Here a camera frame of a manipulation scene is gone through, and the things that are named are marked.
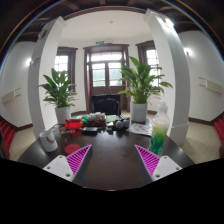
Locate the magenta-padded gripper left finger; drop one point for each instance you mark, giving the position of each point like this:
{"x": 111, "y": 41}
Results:
{"x": 78, "y": 160}

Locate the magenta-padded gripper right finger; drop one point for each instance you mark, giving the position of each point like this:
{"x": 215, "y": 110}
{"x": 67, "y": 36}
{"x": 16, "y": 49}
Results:
{"x": 148, "y": 160}

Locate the clear bottle with green drink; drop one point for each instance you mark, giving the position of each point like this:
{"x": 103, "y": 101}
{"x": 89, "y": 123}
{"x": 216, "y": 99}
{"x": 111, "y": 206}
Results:
{"x": 159, "y": 133}

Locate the flat round red coaster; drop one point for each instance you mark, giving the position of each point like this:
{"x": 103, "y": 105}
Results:
{"x": 71, "y": 148}

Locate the flat black device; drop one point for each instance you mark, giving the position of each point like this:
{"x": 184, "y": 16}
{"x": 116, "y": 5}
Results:
{"x": 89, "y": 130}

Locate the white printed brochure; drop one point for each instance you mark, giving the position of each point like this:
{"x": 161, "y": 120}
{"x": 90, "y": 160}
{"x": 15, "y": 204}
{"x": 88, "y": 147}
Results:
{"x": 140, "y": 129}

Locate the white mug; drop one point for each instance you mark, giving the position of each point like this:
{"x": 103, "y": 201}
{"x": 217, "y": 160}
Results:
{"x": 49, "y": 141}

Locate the grey round ball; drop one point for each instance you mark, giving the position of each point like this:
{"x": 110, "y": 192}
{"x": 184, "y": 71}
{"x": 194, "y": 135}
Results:
{"x": 119, "y": 124}
{"x": 126, "y": 123}

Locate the potted plant in white pot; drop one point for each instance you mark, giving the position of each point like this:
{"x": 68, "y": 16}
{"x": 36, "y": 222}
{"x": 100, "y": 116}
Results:
{"x": 62, "y": 113}
{"x": 138, "y": 111}

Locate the green book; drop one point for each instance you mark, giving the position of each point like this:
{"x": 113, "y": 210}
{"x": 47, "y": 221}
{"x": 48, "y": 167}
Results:
{"x": 111, "y": 118}

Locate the black chair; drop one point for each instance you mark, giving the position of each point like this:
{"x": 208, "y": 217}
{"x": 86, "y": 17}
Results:
{"x": 106, "y": 105}

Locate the red carpeted staircase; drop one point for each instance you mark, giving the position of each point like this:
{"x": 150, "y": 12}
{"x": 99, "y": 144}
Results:
{"x": 6, "y": 133}
{"x": 219, "y": 128}

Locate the brown wooden glazed door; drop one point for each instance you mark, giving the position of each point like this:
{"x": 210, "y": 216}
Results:
{"x": 100, "y": 75}

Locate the brown framed window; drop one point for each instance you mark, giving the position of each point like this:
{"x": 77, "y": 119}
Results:
{"x": 151, "y": 56}
{"x": 61, "y": 63}

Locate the green exit sign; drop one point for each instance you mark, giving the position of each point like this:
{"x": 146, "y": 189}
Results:
{"x": 100, "y": 42}

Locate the white wall radiator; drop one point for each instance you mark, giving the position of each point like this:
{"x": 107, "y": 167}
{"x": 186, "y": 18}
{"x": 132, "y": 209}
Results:
{"x": 8, "y": 96}
{"x": 213, "y": 86}

